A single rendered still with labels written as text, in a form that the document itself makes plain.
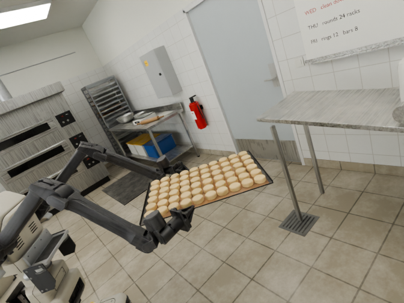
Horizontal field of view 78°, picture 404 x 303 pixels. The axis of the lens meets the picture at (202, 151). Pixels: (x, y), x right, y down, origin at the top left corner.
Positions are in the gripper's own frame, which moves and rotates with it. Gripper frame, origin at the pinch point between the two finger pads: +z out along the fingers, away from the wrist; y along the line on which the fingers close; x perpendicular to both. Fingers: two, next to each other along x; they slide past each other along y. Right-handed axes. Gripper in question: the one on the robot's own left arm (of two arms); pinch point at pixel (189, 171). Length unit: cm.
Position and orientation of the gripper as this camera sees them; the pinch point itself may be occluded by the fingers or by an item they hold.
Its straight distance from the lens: 144.8
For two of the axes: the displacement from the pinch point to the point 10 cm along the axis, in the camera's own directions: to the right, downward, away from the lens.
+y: 3.3, 8.8, 3.5
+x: -5.9, 4.8, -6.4
